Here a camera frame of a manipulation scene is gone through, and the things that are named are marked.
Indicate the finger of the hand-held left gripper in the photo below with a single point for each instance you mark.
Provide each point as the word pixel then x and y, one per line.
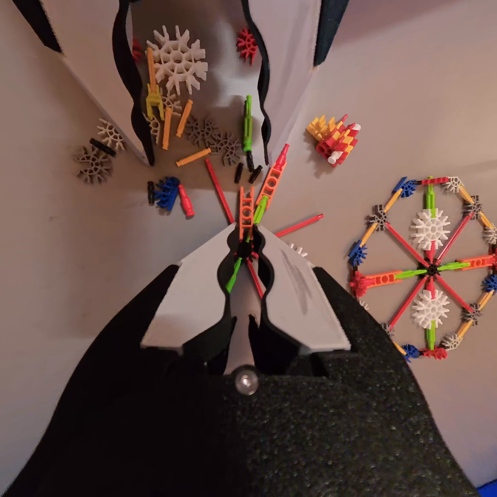
pixel 295 58
pixel 93 58

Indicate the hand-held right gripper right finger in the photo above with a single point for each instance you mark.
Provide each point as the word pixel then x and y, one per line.
pixel 306 310

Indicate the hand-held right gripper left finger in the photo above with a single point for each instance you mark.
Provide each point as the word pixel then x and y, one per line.
pixel 186 306

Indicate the green toy rod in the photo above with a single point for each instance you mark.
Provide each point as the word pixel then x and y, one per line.
pixel 234 275
pixel 247 124

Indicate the yellow toy rod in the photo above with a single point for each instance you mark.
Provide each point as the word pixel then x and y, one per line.
pixel 151 68
pixel 194 157
pixel 167 128

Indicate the yellow-green clip connector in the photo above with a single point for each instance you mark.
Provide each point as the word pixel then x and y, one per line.
pixel 154 101

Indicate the red short toy rod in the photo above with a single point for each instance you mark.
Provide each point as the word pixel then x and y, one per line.
pixel 186 201

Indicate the orange ladder connector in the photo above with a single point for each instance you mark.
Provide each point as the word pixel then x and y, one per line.
pixel 246 213

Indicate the dark grey snowflake connector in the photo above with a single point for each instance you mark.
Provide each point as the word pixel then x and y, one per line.
pixel 202 132
pixel 230 149

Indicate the blue snowflake connector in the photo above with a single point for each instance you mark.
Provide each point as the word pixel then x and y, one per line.
pixel 167 194

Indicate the half-built spoke toy model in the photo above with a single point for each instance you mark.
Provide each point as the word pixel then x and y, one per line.
pixel 273 182

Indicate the small red fan connector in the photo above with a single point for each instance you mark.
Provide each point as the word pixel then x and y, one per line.
pixel 246 45

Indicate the light grey fan connector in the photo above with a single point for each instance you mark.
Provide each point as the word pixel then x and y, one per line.
pixel 172 104
pixel 111 135

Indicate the large white snowflake connector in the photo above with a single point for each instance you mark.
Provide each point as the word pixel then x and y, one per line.
pixel 176 58

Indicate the red yellow connector cluster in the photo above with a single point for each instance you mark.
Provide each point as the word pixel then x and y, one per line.
pixel 334 139

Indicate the pale grey small connector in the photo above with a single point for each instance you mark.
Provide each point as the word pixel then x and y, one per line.
pixel 154 128

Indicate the short orange toy rod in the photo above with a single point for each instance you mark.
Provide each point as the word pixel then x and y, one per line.
pixel 184 118

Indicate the colourful toy wheel model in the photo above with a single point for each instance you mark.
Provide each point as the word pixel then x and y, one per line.
pixel 431 268

